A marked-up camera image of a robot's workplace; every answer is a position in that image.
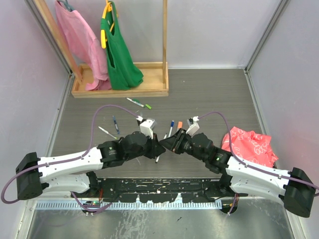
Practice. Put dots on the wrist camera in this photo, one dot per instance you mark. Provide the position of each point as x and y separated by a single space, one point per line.
193 125
146 126

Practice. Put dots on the green tank top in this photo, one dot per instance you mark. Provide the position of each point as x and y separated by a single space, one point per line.
123 74

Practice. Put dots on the white pen green tip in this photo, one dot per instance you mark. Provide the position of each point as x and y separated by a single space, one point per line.
106 132

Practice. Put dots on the white pen black tip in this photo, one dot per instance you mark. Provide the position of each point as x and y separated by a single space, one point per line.
170 131

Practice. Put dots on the blue grey hanger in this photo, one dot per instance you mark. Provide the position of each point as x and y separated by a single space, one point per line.
67 6

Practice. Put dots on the grey slotted cable duct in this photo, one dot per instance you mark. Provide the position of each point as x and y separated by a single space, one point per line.
178 205

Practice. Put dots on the red patterned cloth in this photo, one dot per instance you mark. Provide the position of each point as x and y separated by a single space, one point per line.
253 147

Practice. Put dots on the blue pen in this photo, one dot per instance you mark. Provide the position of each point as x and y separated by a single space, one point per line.
116 125

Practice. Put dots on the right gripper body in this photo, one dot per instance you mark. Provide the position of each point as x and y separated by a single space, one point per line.
185 145

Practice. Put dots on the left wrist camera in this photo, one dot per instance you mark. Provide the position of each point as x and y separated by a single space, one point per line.
146 126

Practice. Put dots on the wooden clothes rack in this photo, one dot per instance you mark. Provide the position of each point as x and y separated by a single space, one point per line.
155 80

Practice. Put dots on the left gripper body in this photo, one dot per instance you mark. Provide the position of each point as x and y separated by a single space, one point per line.
149 149

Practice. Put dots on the pink shirt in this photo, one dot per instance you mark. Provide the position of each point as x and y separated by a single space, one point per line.
84 44

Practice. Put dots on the yellow hanger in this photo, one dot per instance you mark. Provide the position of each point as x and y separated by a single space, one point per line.
107 22

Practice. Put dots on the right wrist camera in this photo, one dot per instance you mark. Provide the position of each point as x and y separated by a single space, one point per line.
193 125

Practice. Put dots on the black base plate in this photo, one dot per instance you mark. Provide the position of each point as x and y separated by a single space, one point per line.
158 190

